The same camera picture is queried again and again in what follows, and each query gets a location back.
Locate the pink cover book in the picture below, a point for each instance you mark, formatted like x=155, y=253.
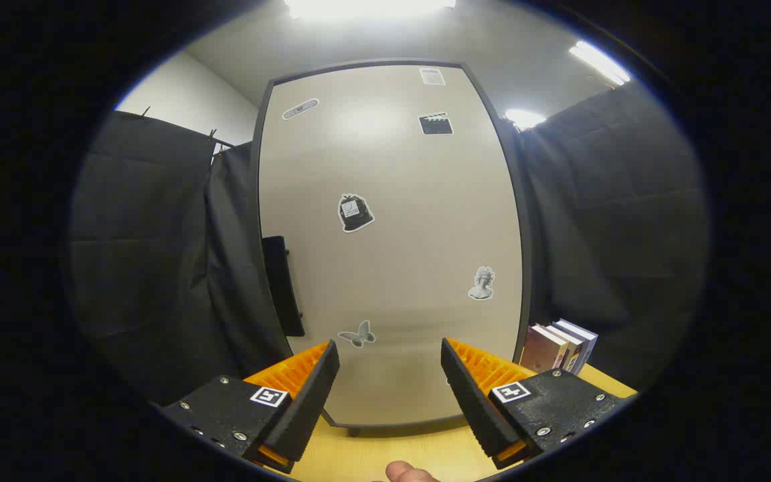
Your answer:
x=541, y=349

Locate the dark grey cabinet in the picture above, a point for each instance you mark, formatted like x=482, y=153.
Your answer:
x=527, y=281

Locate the small round ceiling light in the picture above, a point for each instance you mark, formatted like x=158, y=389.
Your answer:
x=525, y=119

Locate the black backdrop cloth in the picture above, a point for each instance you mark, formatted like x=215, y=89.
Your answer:
x=151, y=268

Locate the large bright ceiling light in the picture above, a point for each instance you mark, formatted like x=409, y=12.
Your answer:
x=365, y=7

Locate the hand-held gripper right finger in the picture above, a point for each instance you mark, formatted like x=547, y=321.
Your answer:
x=472, y=408

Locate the long strip ceiling light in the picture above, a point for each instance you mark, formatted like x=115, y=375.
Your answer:
x=598, y=61

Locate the white spine book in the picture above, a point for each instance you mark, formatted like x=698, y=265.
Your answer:
x=571, y=348

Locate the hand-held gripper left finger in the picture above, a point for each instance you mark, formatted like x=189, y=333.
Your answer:
x=308, y=408

